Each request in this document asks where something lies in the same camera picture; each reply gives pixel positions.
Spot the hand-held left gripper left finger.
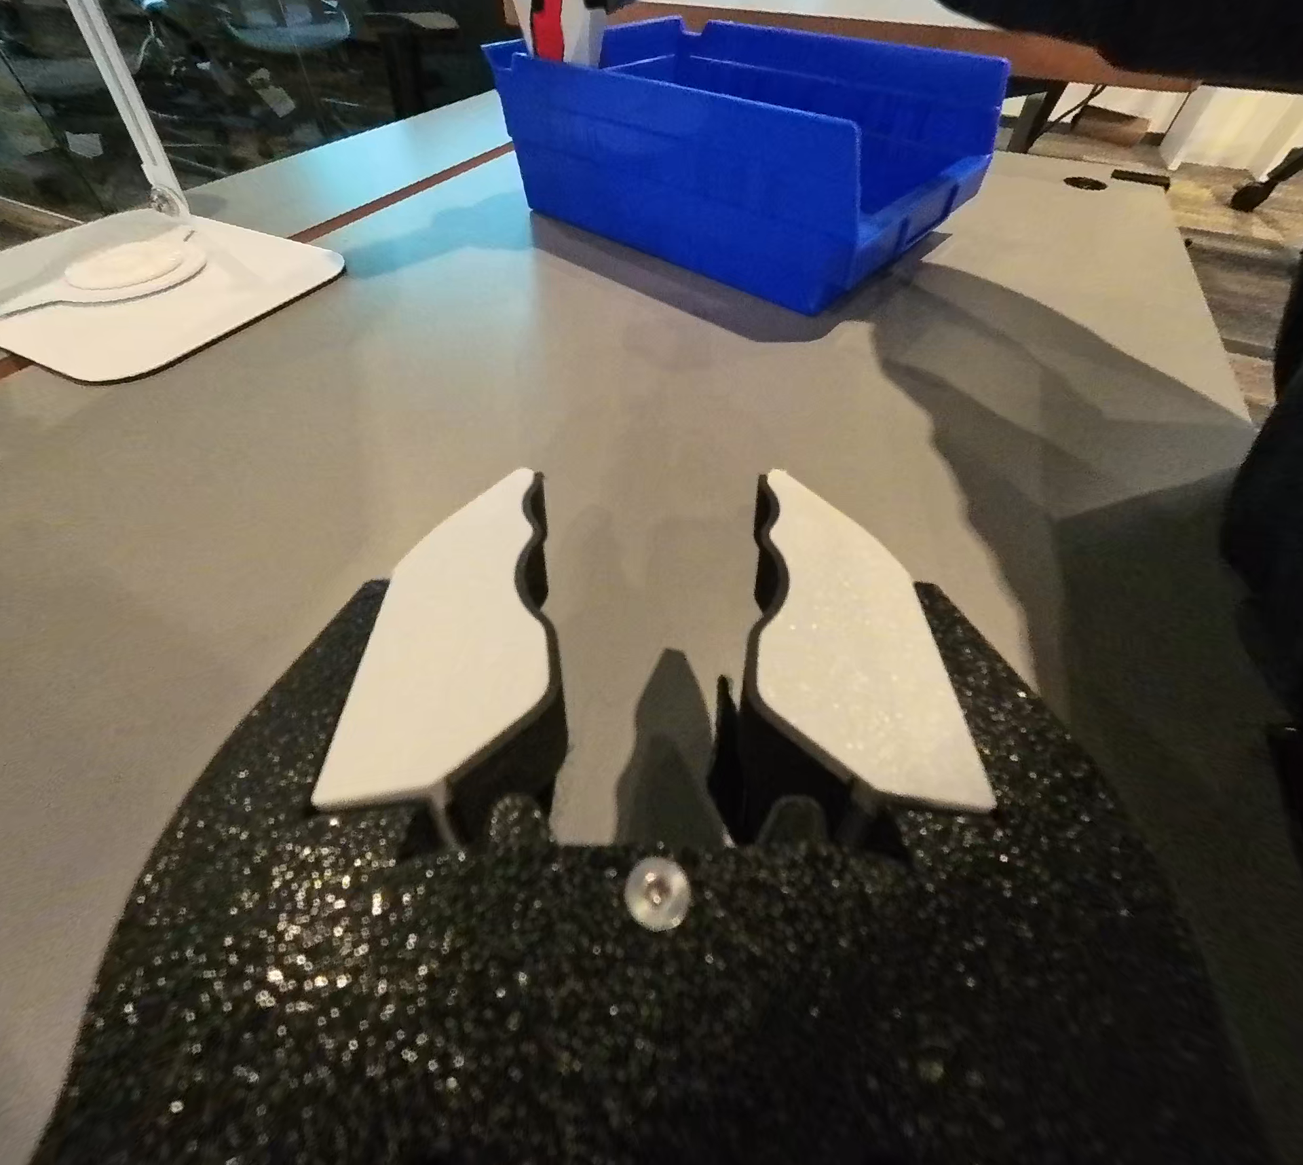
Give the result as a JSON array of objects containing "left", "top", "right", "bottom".
[{"left": 309, "top": 466, "right": 565, "bottom": 845}]

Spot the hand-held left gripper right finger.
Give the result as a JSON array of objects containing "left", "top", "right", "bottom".
[{"left": 743, "top": 468, "right": 996, "bottom": 845}]

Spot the blue plastic bin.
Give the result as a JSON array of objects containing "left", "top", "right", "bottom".
[{"left": 479, "top": 15, "right": 1011, "bottom": 315}]

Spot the white lamp stand base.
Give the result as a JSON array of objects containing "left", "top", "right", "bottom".
[{"left": 0, "top": 0, "right": 347, "bottom": 384}]

